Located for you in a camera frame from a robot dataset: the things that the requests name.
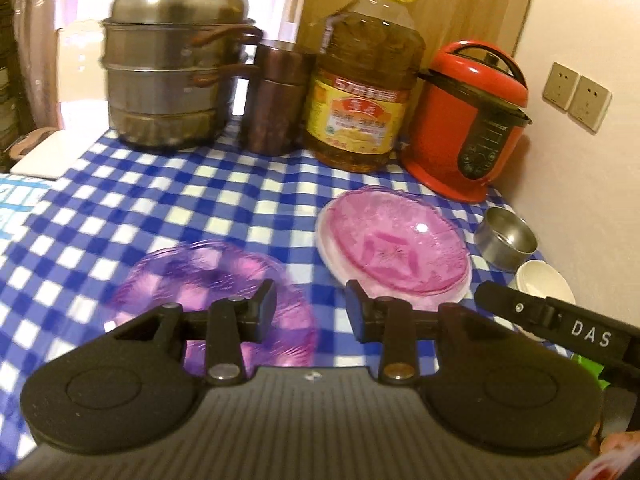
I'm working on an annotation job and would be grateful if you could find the green plastic bowl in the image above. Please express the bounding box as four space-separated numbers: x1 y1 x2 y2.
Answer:
570 352 608 391

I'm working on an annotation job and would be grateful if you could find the white ceramic plate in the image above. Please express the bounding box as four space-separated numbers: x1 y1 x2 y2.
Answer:
315 195 473 313

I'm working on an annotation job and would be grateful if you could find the white bowl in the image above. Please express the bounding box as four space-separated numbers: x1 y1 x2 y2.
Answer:
507 259 577 311

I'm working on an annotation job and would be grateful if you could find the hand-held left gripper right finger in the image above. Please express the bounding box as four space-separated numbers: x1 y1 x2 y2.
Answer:
345 279 506 386

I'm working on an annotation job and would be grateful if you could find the copper metal canister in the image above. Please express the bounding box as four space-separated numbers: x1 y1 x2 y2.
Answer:
240 39 317 156

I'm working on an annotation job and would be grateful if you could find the red electric pressure cooker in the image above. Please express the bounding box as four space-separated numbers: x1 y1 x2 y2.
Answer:
400 40 533 204

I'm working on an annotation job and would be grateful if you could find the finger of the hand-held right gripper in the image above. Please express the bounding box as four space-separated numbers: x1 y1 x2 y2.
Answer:
474 280 558 343

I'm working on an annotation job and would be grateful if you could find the stainless steel steamer pot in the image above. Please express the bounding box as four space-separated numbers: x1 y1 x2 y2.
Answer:
99 0 264 152

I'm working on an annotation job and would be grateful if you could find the white board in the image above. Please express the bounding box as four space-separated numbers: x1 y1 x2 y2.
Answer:
10 129 108 181

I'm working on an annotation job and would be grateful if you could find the blue white checkered tablecloth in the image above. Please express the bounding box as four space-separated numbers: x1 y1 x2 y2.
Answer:
0 121 608 466

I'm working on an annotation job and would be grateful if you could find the pink glass bowl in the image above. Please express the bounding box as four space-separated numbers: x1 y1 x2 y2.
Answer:
322 185 473 297

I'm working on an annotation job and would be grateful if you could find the stainless steel bowl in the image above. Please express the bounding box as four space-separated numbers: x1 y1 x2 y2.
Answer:
473 206 538 273

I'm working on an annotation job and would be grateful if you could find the light blue patterned cloth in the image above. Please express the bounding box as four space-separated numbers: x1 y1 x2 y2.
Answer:
0 172 56 246

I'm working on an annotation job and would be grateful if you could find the small wall socket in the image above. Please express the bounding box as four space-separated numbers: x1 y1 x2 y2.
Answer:
542 61 581 111
570 76 613 133

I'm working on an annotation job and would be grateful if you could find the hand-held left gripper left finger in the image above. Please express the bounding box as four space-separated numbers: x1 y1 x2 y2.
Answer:
104 279 277 387

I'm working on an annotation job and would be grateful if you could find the cooking oil bottle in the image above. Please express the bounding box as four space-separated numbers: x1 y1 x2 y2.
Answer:
302 0 432 172

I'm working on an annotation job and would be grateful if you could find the purple glass plate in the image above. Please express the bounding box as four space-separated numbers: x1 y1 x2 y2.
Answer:
104 241 321 378

